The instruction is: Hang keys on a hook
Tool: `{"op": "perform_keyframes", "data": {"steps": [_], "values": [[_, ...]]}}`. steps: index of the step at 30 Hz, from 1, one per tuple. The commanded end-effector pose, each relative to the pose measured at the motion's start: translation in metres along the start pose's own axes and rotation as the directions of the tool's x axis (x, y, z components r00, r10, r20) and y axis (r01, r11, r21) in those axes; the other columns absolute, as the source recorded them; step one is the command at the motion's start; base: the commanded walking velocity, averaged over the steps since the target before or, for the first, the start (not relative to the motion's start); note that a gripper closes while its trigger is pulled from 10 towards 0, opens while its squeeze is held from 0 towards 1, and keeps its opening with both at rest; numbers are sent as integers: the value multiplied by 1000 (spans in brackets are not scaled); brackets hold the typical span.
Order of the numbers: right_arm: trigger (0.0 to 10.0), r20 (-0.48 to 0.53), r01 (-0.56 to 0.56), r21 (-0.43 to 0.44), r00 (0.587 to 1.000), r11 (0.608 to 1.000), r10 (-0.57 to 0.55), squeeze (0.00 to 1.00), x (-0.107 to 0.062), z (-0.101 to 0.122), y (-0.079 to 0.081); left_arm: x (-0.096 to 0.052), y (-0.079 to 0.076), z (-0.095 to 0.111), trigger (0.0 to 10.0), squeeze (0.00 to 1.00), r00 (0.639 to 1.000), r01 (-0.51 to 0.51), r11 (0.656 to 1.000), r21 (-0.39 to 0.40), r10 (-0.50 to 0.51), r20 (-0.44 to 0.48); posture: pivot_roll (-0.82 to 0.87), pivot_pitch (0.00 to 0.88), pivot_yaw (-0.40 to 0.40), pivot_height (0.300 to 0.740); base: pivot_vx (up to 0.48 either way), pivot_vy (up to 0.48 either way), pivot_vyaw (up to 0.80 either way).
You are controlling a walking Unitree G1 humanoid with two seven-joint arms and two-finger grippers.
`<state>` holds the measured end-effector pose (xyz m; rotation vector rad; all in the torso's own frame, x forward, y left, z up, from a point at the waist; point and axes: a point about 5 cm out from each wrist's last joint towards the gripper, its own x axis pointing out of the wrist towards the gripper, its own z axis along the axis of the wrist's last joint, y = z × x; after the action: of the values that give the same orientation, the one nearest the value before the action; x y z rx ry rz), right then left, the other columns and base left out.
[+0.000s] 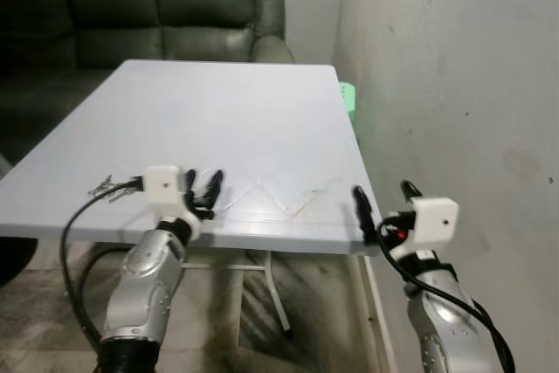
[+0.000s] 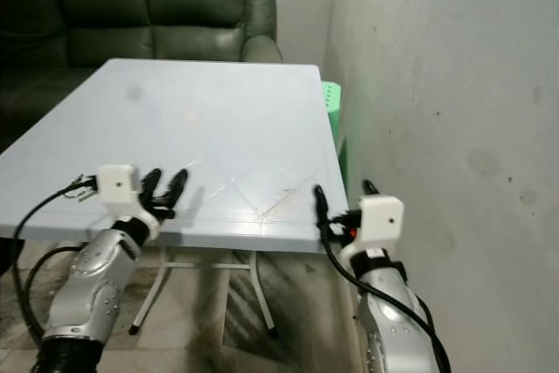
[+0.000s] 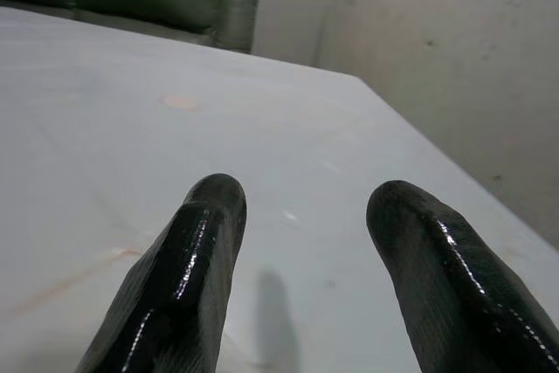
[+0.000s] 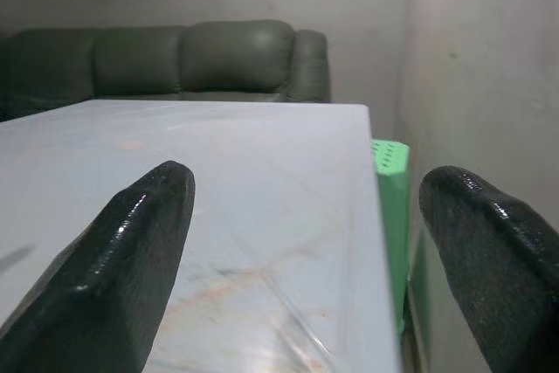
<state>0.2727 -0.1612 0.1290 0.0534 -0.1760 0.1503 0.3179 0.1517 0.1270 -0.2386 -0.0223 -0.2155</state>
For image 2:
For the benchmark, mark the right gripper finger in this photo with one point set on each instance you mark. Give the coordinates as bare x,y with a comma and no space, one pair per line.
323,211
369,188

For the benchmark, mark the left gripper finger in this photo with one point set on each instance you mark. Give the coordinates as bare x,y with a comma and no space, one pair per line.
151,183
176,189

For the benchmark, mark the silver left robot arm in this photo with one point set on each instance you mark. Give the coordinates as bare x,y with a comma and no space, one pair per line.
87,290

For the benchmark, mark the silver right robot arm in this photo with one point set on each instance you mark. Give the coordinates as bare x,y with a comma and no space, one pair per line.
389,321

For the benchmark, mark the white rectangular table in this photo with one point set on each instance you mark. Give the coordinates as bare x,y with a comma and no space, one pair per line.
218,128

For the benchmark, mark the green plastic chair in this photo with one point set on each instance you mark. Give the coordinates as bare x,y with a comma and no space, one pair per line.
332,111

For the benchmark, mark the black round object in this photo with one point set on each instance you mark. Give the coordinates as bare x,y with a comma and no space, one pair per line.
9,258

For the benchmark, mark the dark green leather sofa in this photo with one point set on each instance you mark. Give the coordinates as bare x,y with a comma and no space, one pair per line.
192,2

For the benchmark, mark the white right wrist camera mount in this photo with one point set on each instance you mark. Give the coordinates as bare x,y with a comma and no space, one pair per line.
380,216

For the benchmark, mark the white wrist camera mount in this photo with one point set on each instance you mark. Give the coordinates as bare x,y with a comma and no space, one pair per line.
118,183
380,216

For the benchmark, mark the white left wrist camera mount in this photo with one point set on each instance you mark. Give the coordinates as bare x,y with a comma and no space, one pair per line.
118,183

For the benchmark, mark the white metal table frame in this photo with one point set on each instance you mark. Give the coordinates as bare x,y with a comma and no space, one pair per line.
260,294

